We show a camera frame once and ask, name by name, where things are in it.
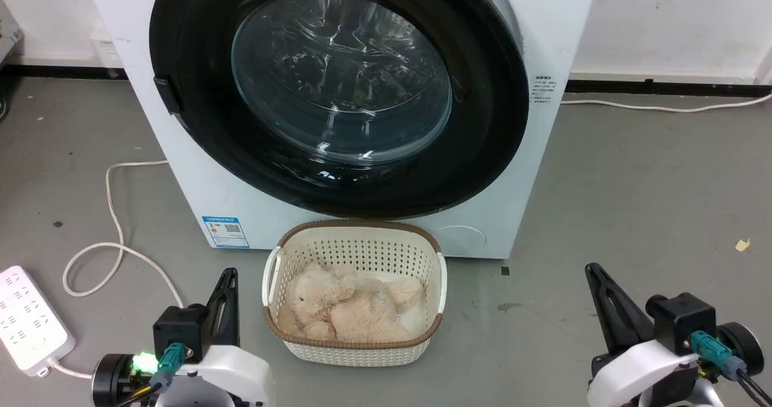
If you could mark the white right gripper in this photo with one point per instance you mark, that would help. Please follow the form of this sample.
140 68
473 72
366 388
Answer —
639 371

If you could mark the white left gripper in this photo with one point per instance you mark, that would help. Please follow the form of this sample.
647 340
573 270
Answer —
235 374

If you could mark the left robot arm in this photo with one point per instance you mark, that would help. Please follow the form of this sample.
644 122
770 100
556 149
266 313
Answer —
111 380

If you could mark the white front-load washing machine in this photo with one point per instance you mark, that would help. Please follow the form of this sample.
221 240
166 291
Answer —
181 172

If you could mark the black round glass washer door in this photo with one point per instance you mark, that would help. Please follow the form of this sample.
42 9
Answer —
482 123

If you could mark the blue energy label sticker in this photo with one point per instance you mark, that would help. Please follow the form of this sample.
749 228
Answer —
225 232

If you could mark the beige plush teddy bear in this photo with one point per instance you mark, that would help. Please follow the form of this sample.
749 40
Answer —
350 310

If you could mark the yellow paper scrap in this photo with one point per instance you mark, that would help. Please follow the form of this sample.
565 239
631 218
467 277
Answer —
742 245

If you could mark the white perforated laundry basket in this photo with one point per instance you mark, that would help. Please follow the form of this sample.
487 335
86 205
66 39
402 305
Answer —
362 247

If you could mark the round white filter cover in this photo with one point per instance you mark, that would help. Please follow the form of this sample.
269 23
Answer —
459 240

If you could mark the white power strip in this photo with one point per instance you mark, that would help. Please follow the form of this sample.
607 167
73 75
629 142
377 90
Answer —
27 322

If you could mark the small text label sticker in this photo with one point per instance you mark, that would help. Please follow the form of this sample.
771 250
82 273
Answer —
542 90

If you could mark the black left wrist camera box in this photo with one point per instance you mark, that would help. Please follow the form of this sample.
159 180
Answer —
179 328

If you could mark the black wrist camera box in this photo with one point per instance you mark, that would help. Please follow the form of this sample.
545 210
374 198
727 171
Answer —
684 319
179 328

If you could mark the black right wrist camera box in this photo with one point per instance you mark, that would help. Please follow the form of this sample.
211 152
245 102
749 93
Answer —
684 319

